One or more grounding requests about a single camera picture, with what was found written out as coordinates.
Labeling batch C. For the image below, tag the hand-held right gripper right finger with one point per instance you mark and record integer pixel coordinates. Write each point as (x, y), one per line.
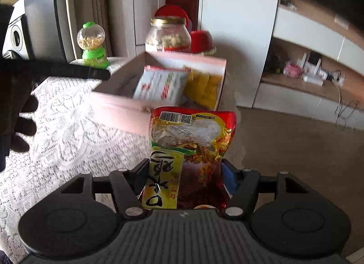
(229, 177)

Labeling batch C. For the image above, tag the white power strip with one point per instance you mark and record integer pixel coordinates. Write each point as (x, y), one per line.
(312, 79)

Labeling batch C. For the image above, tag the white and red snack packet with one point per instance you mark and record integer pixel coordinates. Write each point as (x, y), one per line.
(159, 86)

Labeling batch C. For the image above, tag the pink toy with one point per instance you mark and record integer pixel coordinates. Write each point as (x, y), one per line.
(293, 70)

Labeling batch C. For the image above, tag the pink cardboard box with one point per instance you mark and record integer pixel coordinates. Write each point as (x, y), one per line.
(119, 110)

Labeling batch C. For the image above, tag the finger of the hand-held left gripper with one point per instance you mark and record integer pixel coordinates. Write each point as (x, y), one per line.
(74, 70)

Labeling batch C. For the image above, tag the white speaker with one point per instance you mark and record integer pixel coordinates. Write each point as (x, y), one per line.
(17, 36)

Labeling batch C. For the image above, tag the white television cabinet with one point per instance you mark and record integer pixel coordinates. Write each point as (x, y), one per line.
(298, 25)

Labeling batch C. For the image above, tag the white lace tablecloth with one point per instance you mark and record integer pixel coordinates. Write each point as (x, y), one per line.
(57, 139)

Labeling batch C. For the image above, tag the glass jar with gold lid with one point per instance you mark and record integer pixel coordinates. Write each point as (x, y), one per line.
(167, 39)

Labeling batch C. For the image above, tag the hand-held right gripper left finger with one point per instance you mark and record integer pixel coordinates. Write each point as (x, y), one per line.
(142, 178)

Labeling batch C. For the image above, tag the red lidded bin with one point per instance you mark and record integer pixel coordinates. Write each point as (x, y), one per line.
(200, 42)

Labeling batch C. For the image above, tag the person's left hand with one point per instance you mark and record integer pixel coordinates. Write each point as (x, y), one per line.
(20, 122)

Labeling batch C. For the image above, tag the red snack bag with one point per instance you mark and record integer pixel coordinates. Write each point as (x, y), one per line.
(199, 139)

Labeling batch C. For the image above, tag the green candy dispenser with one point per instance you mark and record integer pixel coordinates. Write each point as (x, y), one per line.
(92, 53)

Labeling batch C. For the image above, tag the beige curtain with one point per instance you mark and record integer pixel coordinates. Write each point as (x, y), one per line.
(99, 5)

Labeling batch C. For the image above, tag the yellow snack packet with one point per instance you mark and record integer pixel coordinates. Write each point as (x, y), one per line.
(204, 86)

